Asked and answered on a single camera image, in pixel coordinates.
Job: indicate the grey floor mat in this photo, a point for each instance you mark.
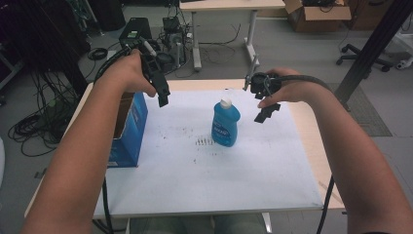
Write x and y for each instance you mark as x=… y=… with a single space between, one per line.
x=367 y=120

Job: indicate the person's left hand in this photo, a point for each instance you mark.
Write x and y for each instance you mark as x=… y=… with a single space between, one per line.
x=128 y=76

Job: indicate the person's right hand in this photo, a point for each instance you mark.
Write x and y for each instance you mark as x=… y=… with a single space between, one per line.
x=292 y=87

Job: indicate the white table mat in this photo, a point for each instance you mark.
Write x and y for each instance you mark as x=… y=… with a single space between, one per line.
x=211 y=182

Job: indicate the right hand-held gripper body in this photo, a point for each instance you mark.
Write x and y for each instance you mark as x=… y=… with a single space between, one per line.
x=263 y=84

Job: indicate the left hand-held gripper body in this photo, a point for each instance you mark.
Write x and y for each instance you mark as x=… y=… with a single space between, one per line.
x=155 y=73

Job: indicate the brown cardboard box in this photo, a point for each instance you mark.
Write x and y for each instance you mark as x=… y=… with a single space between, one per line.
x=321 y=16

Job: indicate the blue bottle with white cap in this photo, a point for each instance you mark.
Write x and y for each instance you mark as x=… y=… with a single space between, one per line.
x=225 y=126

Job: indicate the blue cardboard box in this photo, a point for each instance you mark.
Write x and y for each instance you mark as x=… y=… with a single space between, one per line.
x=133 y=136

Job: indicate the small open computer case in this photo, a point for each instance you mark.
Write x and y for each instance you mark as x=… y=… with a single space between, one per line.
x=173 y=35

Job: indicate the black office chair base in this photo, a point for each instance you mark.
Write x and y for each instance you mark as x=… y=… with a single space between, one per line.
x=357 y=57

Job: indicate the black metal post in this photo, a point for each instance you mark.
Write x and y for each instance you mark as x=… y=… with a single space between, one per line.
x=373 y=45

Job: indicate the black computer tower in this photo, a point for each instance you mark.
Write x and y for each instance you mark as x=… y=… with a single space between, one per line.
x=136 y=31

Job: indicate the white desk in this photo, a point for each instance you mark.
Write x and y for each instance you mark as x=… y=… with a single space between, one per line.
x=227 y=5

